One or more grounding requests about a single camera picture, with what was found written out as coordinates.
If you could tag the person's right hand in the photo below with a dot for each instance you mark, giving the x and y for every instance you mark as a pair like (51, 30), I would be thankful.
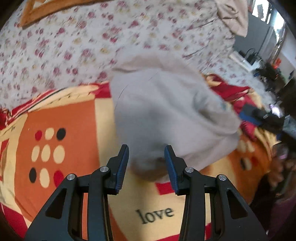
(278, 165)

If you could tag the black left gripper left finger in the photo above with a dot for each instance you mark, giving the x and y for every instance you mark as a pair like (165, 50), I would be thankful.
(61, 216)

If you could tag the beige zip jacket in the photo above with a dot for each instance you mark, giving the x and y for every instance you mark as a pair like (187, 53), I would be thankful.
(160, 100)

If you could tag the orange patterned fleece blanket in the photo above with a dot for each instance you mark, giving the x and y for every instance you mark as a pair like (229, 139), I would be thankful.
(73, 131)

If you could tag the floral bed sheet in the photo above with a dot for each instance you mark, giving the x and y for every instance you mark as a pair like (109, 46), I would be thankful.
(81, 44)

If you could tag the brown plush cushion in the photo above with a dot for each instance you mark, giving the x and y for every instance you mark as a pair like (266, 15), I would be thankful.
(36, 10)

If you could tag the beige curtain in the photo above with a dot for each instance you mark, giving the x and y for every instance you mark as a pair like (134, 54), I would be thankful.
(234, 14)

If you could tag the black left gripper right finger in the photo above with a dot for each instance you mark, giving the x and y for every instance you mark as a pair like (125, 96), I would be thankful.
(231, 217)

